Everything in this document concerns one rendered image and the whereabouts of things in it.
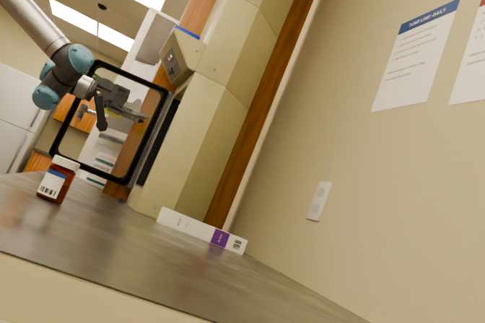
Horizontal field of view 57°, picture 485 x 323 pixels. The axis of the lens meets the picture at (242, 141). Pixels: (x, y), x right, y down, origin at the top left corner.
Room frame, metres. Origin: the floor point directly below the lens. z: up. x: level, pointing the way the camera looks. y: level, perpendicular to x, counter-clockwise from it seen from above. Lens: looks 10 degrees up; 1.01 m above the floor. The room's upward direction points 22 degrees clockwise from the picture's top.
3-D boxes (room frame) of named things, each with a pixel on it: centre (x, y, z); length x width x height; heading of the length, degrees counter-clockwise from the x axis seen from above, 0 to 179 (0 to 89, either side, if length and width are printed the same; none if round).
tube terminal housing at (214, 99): (1.54, 0.15, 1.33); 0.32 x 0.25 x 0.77; 16
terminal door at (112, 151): (1.63, 0.48, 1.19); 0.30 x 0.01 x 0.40; 97
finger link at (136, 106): (1.41, 0.36, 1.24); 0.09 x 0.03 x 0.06; 72
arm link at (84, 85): (1.42, 0.54, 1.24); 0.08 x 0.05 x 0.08; 17
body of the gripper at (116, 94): (1.44, 0.46, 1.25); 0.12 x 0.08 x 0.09; 107
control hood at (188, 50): (1.49, 0.32, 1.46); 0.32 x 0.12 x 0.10; 16
